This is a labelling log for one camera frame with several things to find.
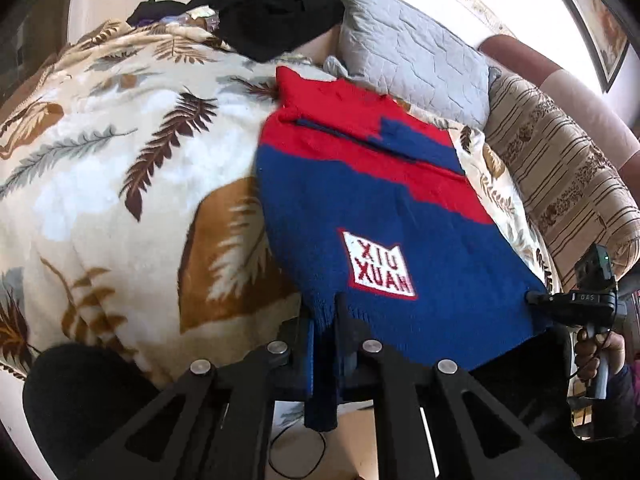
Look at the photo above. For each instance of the grey quilted pillow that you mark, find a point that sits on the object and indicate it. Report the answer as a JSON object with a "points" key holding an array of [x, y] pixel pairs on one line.
{"points": [[415, 55]]}

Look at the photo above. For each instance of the beige striped cushion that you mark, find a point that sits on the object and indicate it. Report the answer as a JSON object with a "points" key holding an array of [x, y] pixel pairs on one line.
{"points": [[560, 170]]}

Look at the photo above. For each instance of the leaf print blanket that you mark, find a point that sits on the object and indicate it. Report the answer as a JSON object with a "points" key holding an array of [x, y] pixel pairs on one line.
{"points": [[125, 185]]}

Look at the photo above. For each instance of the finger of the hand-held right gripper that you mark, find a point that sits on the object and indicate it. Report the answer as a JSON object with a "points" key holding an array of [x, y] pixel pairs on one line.
{"points": [[539, 300]]}

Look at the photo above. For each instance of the person's right hand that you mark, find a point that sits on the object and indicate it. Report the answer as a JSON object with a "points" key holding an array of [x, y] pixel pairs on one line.
{"points": [[585, 355]]}

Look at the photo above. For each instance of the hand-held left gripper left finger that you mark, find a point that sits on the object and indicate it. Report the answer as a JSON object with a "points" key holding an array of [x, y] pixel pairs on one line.
{"points": [[305, 360]]}

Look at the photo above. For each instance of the black fuzzy cloth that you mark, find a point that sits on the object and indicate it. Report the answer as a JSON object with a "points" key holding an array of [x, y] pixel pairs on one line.
{"points": [[85, 405]]}

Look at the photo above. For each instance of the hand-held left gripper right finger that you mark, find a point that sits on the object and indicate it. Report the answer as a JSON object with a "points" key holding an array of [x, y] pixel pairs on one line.
{"points": [[344, 345]]}

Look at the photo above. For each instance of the dark purple cloth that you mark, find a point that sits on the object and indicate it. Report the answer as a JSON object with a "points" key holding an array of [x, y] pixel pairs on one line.
{"points": [[152, 11]]}

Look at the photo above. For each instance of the person's right forearm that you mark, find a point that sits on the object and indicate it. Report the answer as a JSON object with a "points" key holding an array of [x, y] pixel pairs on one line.
{"points": [[622, 400]]}

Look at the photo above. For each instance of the framed wall picture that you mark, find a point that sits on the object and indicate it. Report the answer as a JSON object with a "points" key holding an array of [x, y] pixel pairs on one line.
{"points": [[602, 25]]}

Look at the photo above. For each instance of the red and blue knitted sweater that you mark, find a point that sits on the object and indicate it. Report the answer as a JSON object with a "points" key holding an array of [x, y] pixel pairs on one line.
{"points": [[380, 200]]}

